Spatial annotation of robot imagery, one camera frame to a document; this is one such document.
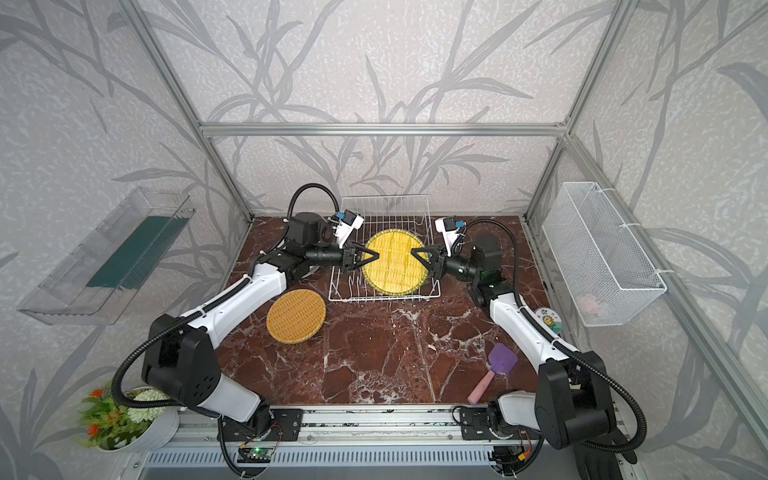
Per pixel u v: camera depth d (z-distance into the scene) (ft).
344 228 2.31
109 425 1.99
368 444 2.40
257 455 2.34
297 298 3.07
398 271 2.52
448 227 2.23
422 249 2.41
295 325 2.92
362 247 2.45
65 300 1.93
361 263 2.45
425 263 2.41
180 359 1.40
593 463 2.21
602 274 1.99
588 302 2.37
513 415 2.03
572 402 1.35
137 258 2.03
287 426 2.43
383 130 3.13
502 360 2.72
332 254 2.27
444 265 2.22
